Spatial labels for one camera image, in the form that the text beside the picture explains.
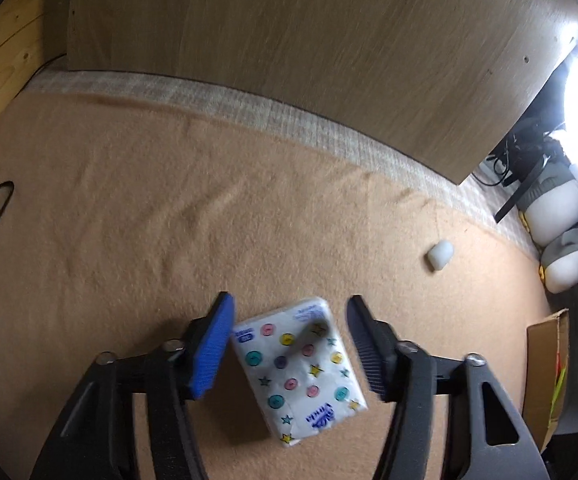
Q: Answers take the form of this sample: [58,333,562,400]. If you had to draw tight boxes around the large penguin plush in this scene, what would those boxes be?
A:
[518,162,578,247]

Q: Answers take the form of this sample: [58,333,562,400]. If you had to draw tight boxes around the green hand cream tube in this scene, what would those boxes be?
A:
[549,353,568,422]

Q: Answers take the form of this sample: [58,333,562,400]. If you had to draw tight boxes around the brown cardboard box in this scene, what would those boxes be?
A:
[522,309,570,452]

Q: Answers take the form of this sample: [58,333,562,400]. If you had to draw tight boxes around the white patterned tissue pack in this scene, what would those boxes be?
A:
[231,297,368,446]

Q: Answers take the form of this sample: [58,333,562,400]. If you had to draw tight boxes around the wooden headboard panel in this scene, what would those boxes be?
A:
[68,0,578,183]

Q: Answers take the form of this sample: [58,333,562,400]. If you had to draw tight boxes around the small white cylinder cap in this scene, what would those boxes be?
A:
[426,240,455,272]

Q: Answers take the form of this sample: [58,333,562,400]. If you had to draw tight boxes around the small penguin plush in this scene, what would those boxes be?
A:
[538,228,578,294]

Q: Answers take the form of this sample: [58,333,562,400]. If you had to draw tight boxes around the black camera tripod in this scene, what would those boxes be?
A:
[471,116,564,224]

